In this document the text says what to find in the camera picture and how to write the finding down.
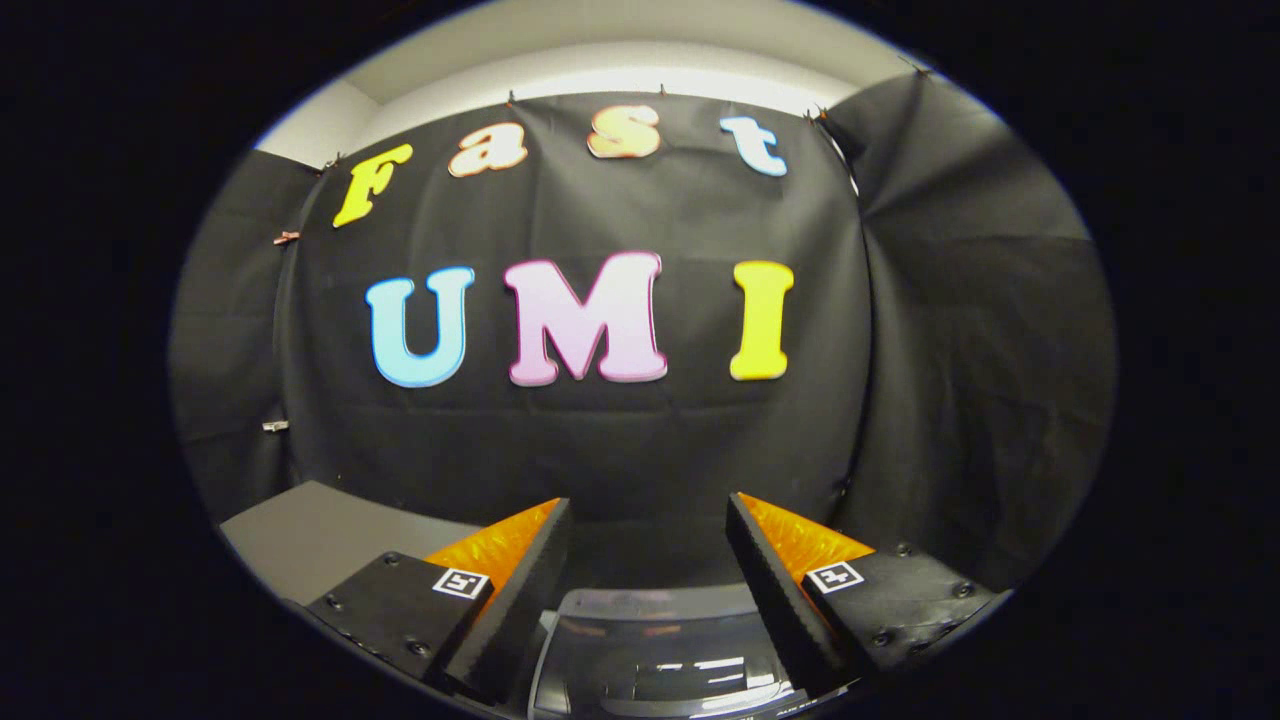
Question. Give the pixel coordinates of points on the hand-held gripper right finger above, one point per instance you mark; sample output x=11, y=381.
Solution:
x=770, y=590

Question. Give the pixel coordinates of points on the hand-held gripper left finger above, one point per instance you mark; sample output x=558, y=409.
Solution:
x=520, y=600

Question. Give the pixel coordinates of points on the grey washing machine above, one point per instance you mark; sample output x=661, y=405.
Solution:
x=545, y=690

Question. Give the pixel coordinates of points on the black backdrop cloth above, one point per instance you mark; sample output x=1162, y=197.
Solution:
x=650, y=450

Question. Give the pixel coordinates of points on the copper clip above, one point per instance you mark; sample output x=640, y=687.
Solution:
x=287, y=237

